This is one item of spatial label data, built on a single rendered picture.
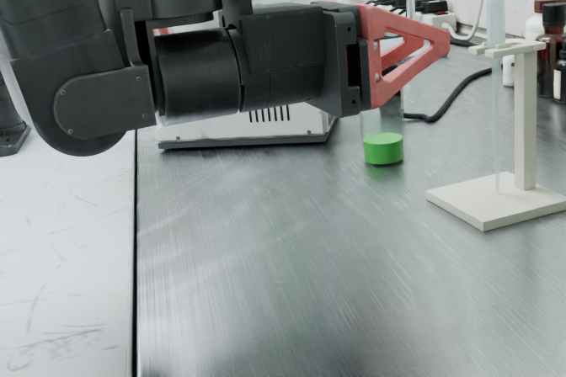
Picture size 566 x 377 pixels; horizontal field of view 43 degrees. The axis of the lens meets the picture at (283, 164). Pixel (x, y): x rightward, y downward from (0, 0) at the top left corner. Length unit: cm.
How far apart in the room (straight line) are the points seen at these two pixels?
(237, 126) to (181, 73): 36
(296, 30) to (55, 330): 24
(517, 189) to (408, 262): 14
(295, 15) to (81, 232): 29
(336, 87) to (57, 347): 23
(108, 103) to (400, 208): 27
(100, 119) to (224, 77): 8
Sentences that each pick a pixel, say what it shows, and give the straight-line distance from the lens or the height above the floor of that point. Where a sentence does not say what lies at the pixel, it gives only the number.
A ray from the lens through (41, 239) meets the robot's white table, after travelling 63.
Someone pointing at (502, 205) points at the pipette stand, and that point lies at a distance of 57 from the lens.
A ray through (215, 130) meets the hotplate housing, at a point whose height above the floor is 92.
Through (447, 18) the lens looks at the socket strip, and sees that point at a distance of 146.
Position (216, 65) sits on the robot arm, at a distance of 44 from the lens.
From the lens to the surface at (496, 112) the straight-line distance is 57.
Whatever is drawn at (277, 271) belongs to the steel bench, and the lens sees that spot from 50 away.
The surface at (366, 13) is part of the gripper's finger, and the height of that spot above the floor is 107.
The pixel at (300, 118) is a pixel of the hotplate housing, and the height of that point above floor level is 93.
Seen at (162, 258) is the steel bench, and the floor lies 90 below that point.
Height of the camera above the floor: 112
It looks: 18 degrees down
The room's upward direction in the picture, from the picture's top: 6 degrees counter-clockwise
